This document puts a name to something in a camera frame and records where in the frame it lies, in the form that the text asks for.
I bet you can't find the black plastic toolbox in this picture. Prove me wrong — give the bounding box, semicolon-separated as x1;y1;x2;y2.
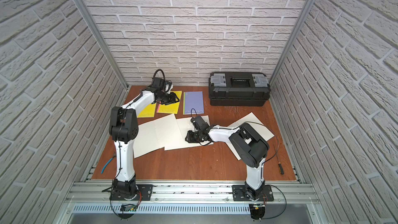
208;72;271;107

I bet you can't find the white ventilation grille strip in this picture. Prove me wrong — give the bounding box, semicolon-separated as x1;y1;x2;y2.
72;204;308;215

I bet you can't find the black screwdriver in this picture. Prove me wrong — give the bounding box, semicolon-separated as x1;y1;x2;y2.
274;146;285;175

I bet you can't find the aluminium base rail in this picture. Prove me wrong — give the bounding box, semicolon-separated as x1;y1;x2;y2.
65;180;320;204

